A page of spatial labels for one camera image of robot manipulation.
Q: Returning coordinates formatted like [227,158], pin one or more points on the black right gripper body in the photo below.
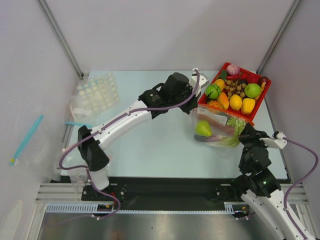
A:
[249,133]

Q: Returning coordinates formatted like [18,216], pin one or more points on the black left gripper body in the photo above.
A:
[176,100]

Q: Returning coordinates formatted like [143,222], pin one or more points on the toy green onion leek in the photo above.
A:
[228,138]

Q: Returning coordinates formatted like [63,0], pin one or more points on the clear bag with orange zipper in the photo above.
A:
[217,118]

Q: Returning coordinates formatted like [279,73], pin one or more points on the green toy pear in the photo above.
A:
[203,128]

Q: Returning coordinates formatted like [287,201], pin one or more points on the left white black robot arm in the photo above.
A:
[178,91]

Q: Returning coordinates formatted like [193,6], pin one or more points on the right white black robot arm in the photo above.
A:
[259,188]

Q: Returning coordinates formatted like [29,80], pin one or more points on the bag of white round stickers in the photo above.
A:
[95,95]

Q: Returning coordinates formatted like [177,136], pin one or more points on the clear bag teal zipper table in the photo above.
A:
[74,123]

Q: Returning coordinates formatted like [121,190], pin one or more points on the clear bag with teal zipper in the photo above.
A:
[39,151]

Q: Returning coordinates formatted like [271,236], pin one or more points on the red plastic tray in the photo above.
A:
[252,78]

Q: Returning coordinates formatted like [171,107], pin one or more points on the green toy watermelon ball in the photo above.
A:
[213,91]

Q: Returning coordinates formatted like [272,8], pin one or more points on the yellow toy bell pepper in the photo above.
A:
[248,105]

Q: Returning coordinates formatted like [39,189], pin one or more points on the toy pineapple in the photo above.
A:
[216,104]

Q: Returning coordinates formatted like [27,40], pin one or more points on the yellow toy lemon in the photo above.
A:
[235,102]

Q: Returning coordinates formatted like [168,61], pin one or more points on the orange toy fruit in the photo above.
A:
[221,83]

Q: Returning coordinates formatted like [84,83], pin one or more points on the orange toy mango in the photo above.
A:
[223,100]

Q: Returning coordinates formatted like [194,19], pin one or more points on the green toy apple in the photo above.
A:
[252,90]

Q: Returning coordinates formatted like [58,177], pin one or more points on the brown toy mushrooms cluster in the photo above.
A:
[235,87]

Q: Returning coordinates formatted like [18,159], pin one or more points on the pink toy onion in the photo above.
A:
[233,69]

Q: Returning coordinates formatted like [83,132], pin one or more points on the dark red toy fruit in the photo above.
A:
[263,79]

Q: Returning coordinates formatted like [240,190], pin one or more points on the red toy chili pepper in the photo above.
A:
[239,76]

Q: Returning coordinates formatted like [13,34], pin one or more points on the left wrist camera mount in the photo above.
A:
[198,79]

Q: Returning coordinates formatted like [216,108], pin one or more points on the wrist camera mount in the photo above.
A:
[277,141]
[198,79]

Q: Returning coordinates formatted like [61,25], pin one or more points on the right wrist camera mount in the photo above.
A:
[277,141]

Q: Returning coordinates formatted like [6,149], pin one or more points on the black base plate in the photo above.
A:
[166,194]

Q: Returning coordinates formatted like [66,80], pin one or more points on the white slotted cable duct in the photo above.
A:
[80,208]

